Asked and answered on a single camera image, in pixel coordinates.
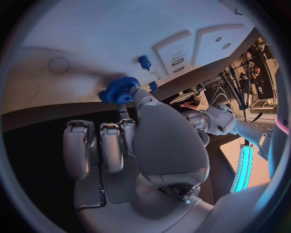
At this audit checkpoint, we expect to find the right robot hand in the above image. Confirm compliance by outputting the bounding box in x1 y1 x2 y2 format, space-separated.
62 85 215 233

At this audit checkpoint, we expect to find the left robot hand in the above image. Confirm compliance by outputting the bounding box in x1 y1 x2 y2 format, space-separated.
180 110 211 147

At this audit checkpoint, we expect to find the blue gear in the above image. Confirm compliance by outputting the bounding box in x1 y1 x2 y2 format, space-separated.
106 76 142 105

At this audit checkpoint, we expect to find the white task board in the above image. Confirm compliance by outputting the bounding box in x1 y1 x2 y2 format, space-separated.
1 0 256 115

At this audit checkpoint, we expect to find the glowing light bar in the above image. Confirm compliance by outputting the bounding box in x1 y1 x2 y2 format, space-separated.
229 143 255 194

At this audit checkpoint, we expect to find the workshop equipment rack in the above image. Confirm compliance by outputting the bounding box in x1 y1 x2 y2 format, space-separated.
217 37 280 112

